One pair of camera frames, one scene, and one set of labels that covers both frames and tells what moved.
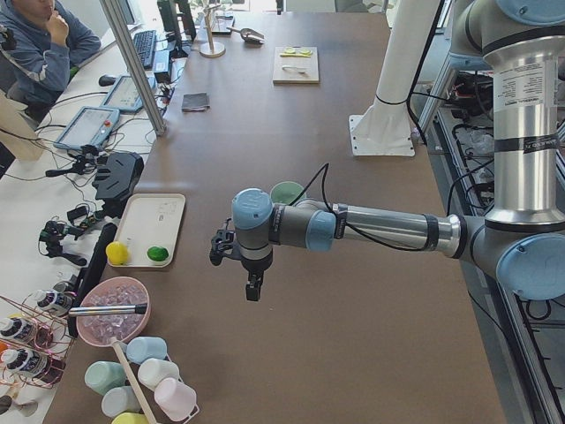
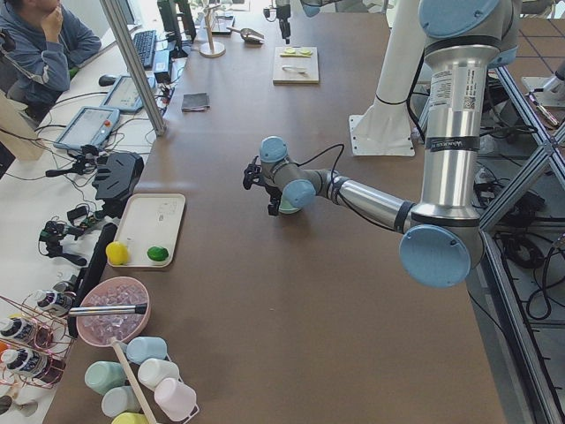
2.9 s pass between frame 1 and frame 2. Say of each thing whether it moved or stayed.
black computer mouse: stayed
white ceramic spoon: stayed
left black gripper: moved
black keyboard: stayed
